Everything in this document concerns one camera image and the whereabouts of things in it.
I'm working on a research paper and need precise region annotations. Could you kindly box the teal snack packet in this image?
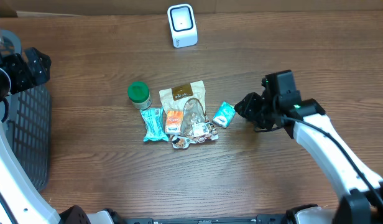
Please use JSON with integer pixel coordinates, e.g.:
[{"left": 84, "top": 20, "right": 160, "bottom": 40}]
[{"left": 140, "top": 108, "right": 169, "bottom": 142}]

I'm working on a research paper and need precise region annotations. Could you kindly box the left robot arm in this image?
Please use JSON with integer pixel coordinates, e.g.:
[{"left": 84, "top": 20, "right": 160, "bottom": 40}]
[{"left": 0, "top": 29, "right": 114, "bottom": 223}]

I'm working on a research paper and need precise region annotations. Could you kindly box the beige snack pouch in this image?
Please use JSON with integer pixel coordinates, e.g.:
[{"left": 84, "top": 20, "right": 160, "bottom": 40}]
[{"left": 159, "top": 80, "right": 219, "bottom": 149}]

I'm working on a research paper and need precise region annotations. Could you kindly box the white barcode scanner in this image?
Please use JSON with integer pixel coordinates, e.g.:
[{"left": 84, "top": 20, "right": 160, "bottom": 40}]
[{"left": 167, "top": 3, "right": 198, "bottom": 49}]

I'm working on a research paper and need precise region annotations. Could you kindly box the cardboard back panel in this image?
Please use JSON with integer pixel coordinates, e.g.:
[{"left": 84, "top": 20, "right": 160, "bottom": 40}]
[{"left": 0, "top": 0, "right": 383, "bottom": 17}]

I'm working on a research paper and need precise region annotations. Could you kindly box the green lid container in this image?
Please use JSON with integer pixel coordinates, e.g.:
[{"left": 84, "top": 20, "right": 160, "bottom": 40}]
[{"left": 127, "top": 82, "right": 152, "bottom": 110}]

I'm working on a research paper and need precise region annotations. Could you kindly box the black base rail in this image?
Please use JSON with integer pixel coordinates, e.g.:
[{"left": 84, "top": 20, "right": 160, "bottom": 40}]
[{"left": 123, "top": 214, "right": 292, "bottom": 224}]

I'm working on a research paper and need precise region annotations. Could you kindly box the teal tissue pack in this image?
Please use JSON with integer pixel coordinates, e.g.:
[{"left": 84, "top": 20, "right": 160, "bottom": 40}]
[{"left": 213, "top": 101, "right": 236, "bottom": 128}]

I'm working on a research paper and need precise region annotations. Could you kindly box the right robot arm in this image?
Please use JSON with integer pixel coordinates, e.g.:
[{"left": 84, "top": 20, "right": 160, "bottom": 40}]
[{"left": 235, "top": 70, "right": 383, "bottom": 223}]

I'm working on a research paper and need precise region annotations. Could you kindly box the orange tissue pack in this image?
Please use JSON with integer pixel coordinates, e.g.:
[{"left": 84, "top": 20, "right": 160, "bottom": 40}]
[{"left": 165, "top": 110, "right": 183, "bottom": 135}]

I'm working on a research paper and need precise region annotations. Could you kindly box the grey plastic basket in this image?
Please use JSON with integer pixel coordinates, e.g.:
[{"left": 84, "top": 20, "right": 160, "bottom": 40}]
[{"left": 0, "top": 29, "right": 52, "bottom": 191}]

